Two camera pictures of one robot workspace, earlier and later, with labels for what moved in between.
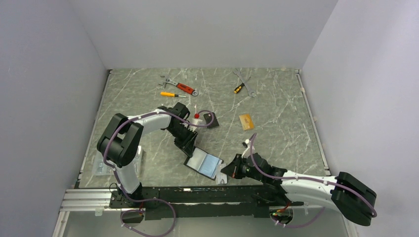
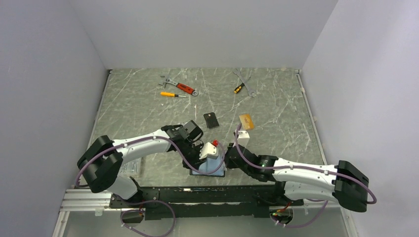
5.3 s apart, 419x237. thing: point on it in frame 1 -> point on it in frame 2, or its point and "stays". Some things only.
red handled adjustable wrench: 180,86 stays
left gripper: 187,144 -> 195,161
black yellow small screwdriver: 238,88 stays
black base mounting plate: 161,202 stays
